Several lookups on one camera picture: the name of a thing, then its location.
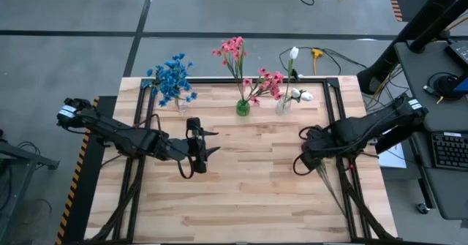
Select black round device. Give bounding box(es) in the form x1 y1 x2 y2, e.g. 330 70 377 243
433 73 466 102

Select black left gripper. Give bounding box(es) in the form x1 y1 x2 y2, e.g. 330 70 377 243
181 116 222 176

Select green glass vase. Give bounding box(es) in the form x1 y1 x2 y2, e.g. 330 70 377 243
235 99 251 117

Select black mat striped edge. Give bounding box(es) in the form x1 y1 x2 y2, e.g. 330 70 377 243
54 95 118 245
385 0 434 23

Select clear ribbed glass vase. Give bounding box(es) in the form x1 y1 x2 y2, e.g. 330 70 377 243
275 97 293 116

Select black keyboard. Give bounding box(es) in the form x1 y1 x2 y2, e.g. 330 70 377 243
431 132 468 171

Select dark laptop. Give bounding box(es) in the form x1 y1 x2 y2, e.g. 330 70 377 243
444 39 468 69

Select grey metal cart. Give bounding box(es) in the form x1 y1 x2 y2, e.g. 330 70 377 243
0 127 60 245

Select clear tall glass vase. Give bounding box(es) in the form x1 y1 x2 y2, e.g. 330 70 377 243
174 97 189 113

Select blue desk item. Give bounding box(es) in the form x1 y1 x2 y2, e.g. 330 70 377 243
453 77 468 93

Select dark grey desk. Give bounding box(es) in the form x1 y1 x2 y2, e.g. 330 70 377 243
393 39 468 220

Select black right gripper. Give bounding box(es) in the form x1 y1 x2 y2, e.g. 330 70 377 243
299 124 333 173

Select white paper sheet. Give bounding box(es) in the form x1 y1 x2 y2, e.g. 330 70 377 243
378 143 407 170

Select yellow power plug cable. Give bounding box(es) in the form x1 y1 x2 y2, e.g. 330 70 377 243
311 48 325 76

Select black cable bundle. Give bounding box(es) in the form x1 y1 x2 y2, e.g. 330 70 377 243
89 157 147 242
335 157 400 242

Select white artificial tulip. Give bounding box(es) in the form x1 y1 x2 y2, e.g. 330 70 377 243
284 87 301 105
288 90 314 105
287 46 301 105

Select black tower fan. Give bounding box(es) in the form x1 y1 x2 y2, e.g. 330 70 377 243
356 0 468 96

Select black metal table frame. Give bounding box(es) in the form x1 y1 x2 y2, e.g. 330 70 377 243
113 69 372 244

